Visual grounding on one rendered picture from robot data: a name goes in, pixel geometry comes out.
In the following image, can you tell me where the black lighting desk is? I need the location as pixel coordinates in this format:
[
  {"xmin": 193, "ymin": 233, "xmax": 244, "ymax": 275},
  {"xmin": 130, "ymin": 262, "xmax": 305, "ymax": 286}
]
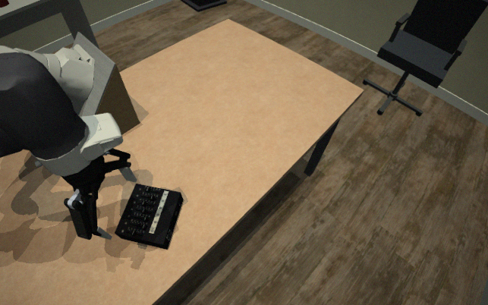
[{"xmin": 115, "ymin": 184, "xmax": 183, "ymax": 249}]

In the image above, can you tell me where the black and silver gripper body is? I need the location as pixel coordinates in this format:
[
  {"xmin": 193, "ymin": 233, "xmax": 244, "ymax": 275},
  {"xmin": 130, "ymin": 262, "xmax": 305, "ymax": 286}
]
[{"xmin": 61, "ymin": 156, "xmax": 105, "ymax": 195}]

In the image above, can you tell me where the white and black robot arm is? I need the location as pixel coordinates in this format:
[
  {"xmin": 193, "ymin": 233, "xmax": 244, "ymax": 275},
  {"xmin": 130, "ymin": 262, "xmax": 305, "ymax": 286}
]
[{"xmin": 0, "ymin": 44, "xmax": 123, "ymax": 176}]

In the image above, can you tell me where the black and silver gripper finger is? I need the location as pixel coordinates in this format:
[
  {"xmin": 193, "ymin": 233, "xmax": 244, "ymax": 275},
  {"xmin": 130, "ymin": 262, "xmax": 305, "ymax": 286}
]
[
  {"xmin": 64, "ymin": 180, "xmax": 112, "ymax": 240},
  {"xmin": 100, "ymin": 148, "xmax": 137, "ymax": 182}
]

